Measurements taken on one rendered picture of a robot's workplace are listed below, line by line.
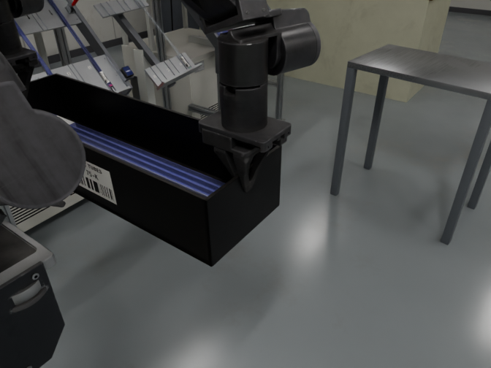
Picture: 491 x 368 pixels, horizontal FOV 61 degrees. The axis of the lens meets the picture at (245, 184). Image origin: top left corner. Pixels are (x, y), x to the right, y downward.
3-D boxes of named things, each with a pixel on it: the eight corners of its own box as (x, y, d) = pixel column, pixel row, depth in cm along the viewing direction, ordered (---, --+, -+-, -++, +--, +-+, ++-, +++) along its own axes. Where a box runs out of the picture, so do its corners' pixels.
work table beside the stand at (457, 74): (448, 245, 212) (500, 95, 169) (329, 193, 251) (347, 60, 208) (476, 207, 240) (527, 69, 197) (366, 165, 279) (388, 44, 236)
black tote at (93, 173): (-5, 150, 85) (-26, 98, 78) (69, 120, 96) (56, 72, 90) (211, 268, 56) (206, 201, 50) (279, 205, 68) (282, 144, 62)
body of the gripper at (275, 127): (229, 117, 58) (226, 65, 54) (292, 136, 53) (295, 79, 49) (197, 135, 53) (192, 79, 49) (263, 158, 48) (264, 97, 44)
